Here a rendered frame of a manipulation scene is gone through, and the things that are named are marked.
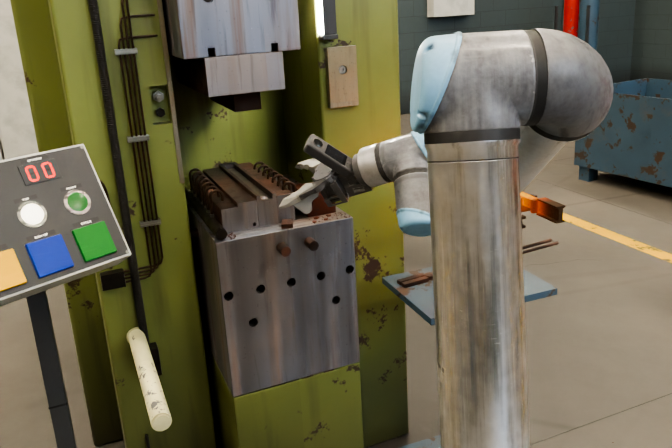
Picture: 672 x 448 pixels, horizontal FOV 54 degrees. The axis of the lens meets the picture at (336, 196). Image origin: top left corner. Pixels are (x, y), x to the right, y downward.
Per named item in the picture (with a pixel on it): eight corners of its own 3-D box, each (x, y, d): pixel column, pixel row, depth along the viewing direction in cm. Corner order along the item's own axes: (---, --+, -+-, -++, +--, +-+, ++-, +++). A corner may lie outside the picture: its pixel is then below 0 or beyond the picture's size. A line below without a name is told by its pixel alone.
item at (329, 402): (366, 495, 205) (360, 362, 191) (249, 538, 191) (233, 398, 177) (303, 401, 254) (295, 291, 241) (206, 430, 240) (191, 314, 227)
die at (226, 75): (285, 89, 168) (282, 51, 166) (208, 97, 161) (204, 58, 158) (241, 75, 206) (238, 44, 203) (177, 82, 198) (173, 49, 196)
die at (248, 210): (295, 220, 179) (293, 190, 176) (223, 233, 171) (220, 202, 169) (252, 184, 216) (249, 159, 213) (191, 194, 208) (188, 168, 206)
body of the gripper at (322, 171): (325, 209, 150) (372, 196, 145) (307, 181, 146) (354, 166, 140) (332, 187, 156) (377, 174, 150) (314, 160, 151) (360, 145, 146)
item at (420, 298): (557, 294, 184) (557, 288, 184) (431, 325, 171) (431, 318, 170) (495, 258, 211) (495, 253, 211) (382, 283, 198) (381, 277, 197)
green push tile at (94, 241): (118, 250, 145) (104, 220, 146) (86, 261, 140) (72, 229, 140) (114, 253, 146) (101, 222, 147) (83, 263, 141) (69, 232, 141)
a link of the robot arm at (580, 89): (639, 3, 77) (502, 180, 141) (532, 9, 76) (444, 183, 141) (659, 94, 73) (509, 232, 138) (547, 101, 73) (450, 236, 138)
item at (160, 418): (175, 429, 145) (172, 409, 143) (151, 437, 143) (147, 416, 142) (147, 342, 184) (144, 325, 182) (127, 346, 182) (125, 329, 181)
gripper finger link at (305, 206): (293, 227, 147) (327, 203, 148) (280, 208, 144) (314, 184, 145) (289, 221, 150) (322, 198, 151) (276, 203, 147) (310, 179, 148)
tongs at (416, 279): (549, 240, 218) (550, 237, 218) (559, 244, 214) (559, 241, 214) (396, 283, 192) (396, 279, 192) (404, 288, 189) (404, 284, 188)
